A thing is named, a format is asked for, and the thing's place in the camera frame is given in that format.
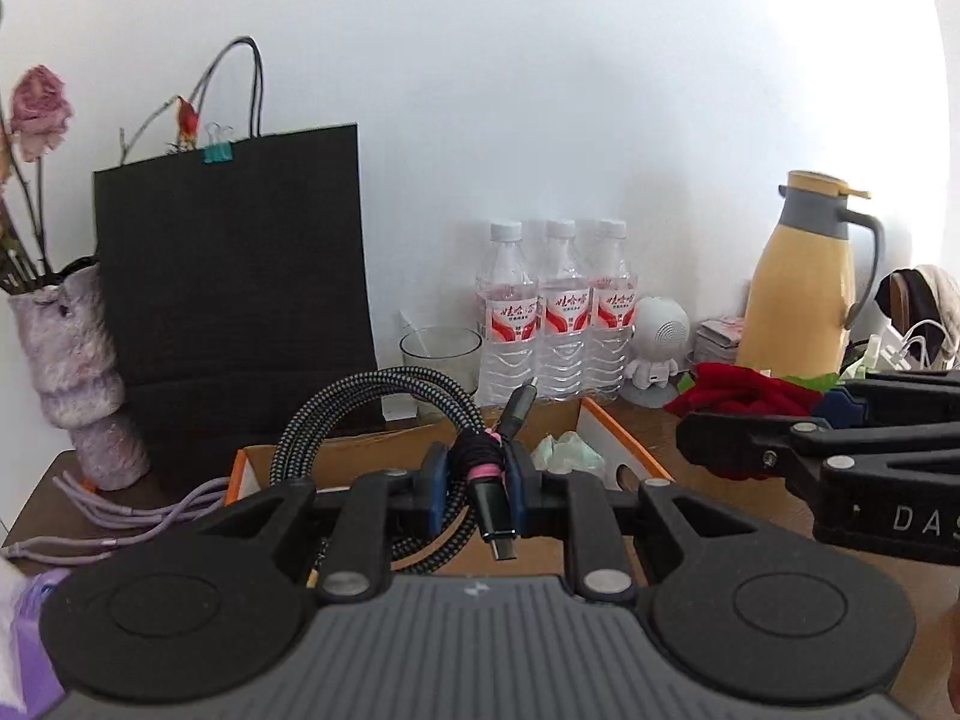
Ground red fabric rose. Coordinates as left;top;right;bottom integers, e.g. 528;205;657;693
664;362;823;418

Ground braided black usb cable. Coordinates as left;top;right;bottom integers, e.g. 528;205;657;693
270;364;541;581

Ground white power strip with chargers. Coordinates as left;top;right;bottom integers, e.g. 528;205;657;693
839;319;958;380

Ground brown bag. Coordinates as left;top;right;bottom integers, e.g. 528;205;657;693
875;265;960;356

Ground small card box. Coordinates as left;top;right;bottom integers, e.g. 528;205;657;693
692;317;743;364

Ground yellow thermos jug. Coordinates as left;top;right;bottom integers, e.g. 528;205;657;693
737;171;885;379

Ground white robot figurine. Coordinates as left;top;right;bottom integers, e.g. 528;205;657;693
620;296;690;408

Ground green white crumpled cloth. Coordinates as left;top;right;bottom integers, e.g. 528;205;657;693
532;431;605;476

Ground purple tissue pack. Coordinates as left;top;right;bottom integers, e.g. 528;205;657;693
0;559;68;720

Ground right water bottle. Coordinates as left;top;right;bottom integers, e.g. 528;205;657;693
584;220;638;400

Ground water bottle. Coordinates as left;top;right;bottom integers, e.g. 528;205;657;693
475;221;539;406
537;220;590;400
584;220;638;400

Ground middle water bottle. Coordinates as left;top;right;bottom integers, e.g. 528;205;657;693
537;220;590;400

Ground red cardboard box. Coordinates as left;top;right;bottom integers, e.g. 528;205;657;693
224;398;670;575

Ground left water bottle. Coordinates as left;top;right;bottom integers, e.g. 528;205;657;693
475;221;539;406

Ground purple white ceramic vase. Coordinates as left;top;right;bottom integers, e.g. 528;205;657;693
8;257;149;491

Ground clear drinking glass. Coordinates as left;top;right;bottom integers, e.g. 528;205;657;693
398;325;482;398

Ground teal binder clip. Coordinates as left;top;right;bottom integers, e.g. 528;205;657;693
202;122;233;164

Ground dried pink roses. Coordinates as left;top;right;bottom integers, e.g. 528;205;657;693
2;65;73;296

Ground purple charging cable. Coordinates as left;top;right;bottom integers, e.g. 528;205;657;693
0;469;232;568

